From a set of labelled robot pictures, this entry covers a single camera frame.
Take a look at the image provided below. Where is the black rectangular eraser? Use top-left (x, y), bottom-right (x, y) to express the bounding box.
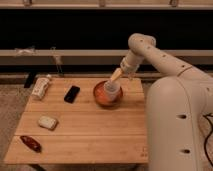
top-left (64, 86), bottom-right (80, 103)

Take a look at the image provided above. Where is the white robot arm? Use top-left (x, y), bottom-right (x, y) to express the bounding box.
top-left (121, 33), bottom-right (213, 171)

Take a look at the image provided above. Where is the white cup in bowl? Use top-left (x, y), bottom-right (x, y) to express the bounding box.
top-left (104, 80), bottom-right (120, 101)

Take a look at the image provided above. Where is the orange bowl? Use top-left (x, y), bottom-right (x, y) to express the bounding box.
top-left (93, 81), bottom-right (123, 107)

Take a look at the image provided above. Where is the wooden stick end effector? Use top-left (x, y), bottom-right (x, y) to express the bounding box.
top-left (110, 68), bottom-right (122, 82)

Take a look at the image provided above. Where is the black table leg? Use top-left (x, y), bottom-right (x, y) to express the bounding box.
top-left (24, 72), bottom-right (37, 88)

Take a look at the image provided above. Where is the dark red chili pepper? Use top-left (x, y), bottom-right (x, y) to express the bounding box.
top-left (20, 135), bottom-right (42, 153)

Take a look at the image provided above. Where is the crumpled clear plastic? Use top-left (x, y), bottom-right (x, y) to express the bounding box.
top-left (15, 47), bottom-right (36, 56)

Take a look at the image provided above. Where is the black cable on floor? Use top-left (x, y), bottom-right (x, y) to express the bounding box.
top-left (201, 112), bottom-right (213, 168)

